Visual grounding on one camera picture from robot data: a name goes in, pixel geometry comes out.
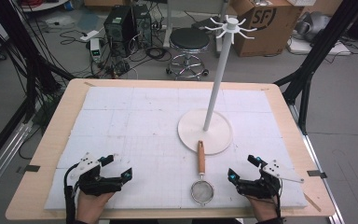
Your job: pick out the person's right hand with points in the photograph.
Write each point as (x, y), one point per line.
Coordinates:
(264, 208)

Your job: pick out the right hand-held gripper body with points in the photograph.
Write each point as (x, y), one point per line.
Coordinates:
(261, 186)

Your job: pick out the white flat board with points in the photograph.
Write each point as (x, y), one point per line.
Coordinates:
(320, 48)

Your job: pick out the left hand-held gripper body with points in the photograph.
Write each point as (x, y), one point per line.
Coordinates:
(90, 182)

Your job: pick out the black computer tower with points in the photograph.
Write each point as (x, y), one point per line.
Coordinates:
(118, 29)
(143, 26)

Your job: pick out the black tape strip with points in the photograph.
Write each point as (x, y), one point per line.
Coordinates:
(31, 168)
(317, 174)

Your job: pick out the black metal frame stand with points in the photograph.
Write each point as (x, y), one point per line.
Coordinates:
(28, 62)
(310, 62)

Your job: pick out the person's left hand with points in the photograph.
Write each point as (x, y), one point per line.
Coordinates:
(91, 207)

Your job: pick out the white device with green display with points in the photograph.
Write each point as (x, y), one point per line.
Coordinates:
(95, 49)

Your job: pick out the white foam mat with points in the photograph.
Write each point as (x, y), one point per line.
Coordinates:
(136, 124)

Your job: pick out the aluminium rail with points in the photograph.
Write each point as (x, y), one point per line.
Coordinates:
(6, 155)
(320, 165)

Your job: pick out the grey bag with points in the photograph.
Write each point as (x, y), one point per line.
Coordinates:
(312, 25)

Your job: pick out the black round stool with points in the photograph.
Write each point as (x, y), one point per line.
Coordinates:
(189, 39)

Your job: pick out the white hook rack stand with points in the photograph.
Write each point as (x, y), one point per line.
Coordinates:
(219, 77)

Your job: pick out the white power strip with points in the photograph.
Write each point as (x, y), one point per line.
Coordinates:
(89, 35)

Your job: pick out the brown cardboard box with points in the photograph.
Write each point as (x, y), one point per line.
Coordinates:
(268, 28)

